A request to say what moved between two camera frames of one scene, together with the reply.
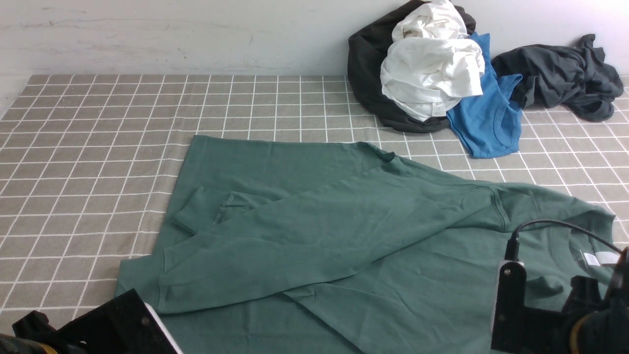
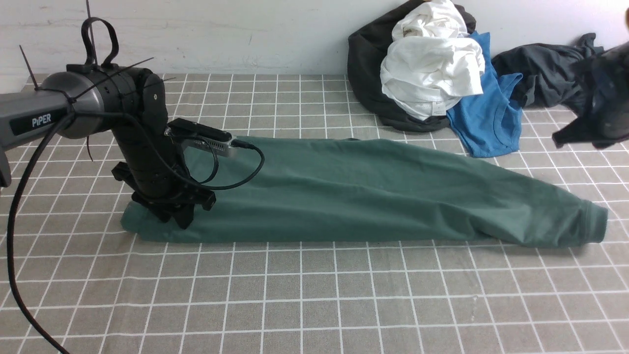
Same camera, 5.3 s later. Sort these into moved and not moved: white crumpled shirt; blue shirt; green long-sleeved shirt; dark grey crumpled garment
Moved: green long-sleeved shirt
Not moved: blue shirt; white crumpled shirt; dark grey crumpled garment
